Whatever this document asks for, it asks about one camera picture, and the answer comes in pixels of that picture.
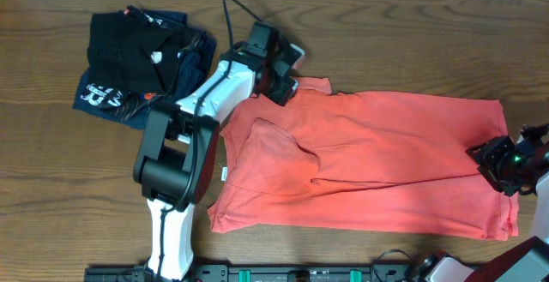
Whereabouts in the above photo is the black folded garment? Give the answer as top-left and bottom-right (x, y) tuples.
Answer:
(87, 6), (180, 93)

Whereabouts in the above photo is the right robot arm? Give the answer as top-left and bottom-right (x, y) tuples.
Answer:
(411, 123), (548, 282)

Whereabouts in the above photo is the red t-shirt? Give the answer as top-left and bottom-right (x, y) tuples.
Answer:
(208, 78), (519, 241)

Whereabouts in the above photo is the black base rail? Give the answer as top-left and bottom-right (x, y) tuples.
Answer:
(83, 248), (430, 282)

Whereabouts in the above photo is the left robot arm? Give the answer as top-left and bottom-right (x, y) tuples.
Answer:
(133, 21), (305, 281)

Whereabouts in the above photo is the navy printed folded shirt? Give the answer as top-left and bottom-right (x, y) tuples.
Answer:
(73, 6), (216, 129)

